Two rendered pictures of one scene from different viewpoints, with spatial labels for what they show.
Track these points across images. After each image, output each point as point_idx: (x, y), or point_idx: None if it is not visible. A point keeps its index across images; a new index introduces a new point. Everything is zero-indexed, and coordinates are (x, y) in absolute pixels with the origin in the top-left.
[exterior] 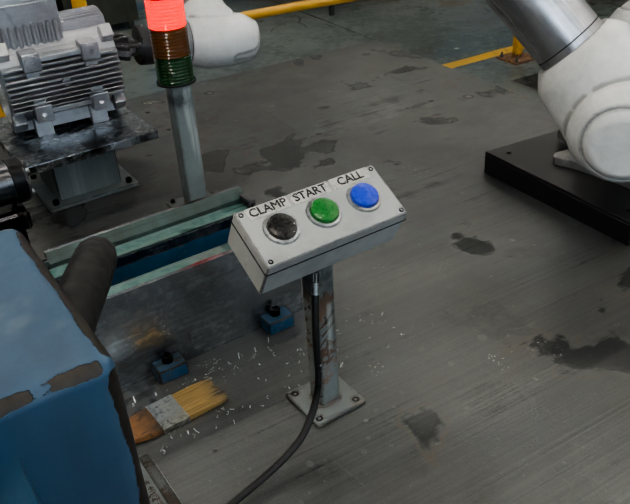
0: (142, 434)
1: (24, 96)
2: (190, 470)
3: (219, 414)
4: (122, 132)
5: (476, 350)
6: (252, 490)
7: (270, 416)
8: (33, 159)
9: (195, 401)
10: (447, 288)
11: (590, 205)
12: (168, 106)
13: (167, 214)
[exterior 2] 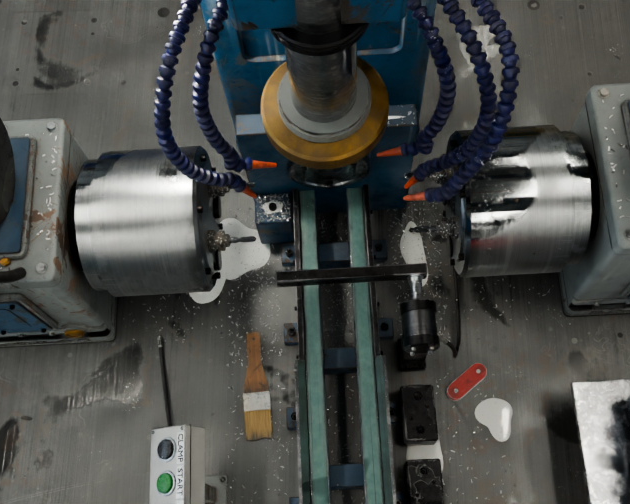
0: (247, 380)
1: None
2: (208, 395)
3: (239, 429)
4: (610, 493)
5: None
6: (166, 416)
7: (217, 456)
8: (589, 395)
9: (254, 420)
10: None
11: None
12: None
13: (387, 456)
